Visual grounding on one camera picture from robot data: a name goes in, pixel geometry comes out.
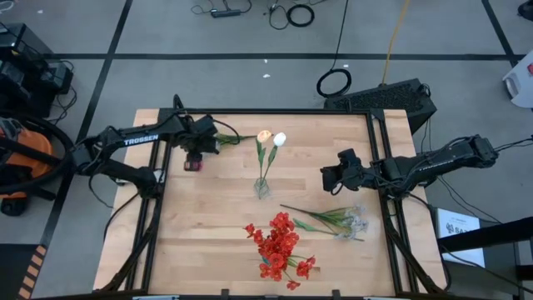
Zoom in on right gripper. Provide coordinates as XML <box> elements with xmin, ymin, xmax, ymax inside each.
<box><xmin>320</xmin><ymin>147</ymin><xmax>379</xmax><ymax>196</ymax></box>

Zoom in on pale blue blossom sprig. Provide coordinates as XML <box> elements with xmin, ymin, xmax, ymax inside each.
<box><xmin>279</xmin><ymin>202</ymin><xmax>371</xmax><ymax>243</ymax></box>
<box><xmin>215</xmin><ymin>132</ymin><xmax>257</xmax><ymax>148</ymax></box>

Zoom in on cream artificial tulip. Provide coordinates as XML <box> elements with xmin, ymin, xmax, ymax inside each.
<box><xmin>254</xmin><ymin>129</ymin><xmax>274</xmax><ymax>188</ymax></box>

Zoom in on clear ribbed glass vase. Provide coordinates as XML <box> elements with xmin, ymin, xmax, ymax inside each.
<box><xmin>253</xmin><ymin>177</ymin><xmax>271</xmax><ymax>200</ymax></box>

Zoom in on white artificial tulip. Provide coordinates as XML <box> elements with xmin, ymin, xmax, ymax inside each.
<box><xmin>262</xmin><ymin>132</ymin><xmax>287</xmax><ymax>188</ymax></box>

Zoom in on black perforated computer tower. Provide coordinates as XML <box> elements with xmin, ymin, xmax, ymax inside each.
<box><xmin>323</xmin><ymin>77</ymin><xmax>438</xmax><ymax>135</ymax></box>

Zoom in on black power strip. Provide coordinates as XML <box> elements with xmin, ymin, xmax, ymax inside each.
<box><xmin>210</xmin><ymin>8</ymin><xmax>242</xmax><ymax>18</ymax></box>

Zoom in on white printed box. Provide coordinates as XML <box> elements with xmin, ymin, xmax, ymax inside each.
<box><xmin>435</xmin><ymin>207</ymin><xmax>486</xmax><ymax>268</ymax></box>

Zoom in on small black box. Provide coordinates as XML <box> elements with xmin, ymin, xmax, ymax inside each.
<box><xmin>41</xmin><ymin>61</ymin><xmax>74</xmax><ymax>95</ymax></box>

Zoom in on black beam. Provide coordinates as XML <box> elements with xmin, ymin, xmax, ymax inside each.
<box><xmin>436</xmin><ymin>216</ymin><xmax>533</xmax><ymax>253</ymax></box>

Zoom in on orange shop vacuum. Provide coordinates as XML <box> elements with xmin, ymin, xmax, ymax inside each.
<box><xmin>0</xmin><ymin>117</ymin><xmax>55</xmax><ymax>218</ymax></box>

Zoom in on black equipment case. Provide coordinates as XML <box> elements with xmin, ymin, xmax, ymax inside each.
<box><xmin>0</xmin><ymin>22</ymin><xmax>55</xmax><ymax>118</ymax></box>

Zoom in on black object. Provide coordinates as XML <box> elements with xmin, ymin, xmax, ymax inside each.
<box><xmin>518</xmin><ymin>0</ymin><xmax>533</xmax><ymax>22</ymax></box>

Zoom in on black metal table frame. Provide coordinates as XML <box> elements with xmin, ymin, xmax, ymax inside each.
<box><xmin>99</xmin><ymin>93</ymin><xmax>449</xmax><ymax>298</ymax></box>

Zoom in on black cable with coil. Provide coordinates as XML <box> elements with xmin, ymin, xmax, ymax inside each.
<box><xmin>316</xmin><ymin>0</ymin><xmax>353</xmax><ymax>99</ymax></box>

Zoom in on black vacuum hose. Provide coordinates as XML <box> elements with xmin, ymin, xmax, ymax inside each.
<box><xmin>0</xmin><ymin>108</ymin><xmax>77</xmax><ymax>197</ymax></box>

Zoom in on coiled black cable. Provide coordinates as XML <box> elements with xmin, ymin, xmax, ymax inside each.
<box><xmin>286</xmin><ymin>3</ymin><xmax>316</xmax><ymax>28</ymax></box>

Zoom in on yellow cable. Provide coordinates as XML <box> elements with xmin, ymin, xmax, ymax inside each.
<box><xmin>381</xmin><ymin>0</ymin><xmax>413</xmax><ymax>87</ymax></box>

